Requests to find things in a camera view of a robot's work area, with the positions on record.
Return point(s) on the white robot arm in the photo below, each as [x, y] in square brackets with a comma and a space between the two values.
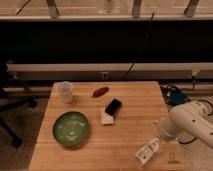
[191, 118]

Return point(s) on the green ceramic bowl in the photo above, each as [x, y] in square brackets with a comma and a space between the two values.
[71, 128]

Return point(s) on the brown sausage-shaped object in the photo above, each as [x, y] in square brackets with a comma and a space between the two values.
[101, 91]

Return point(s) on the black rectangular block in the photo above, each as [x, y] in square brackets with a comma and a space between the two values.
[113, 107]

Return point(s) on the white sponge block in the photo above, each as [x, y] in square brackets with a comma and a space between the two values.
[106, 119]

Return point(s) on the clear plastic cup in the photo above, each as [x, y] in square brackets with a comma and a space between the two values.
[64, 90]

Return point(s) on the blue power adapter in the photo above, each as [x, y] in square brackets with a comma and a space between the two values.
[177, 98]

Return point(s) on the black office chair base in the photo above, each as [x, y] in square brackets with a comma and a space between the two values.
[6, 78]

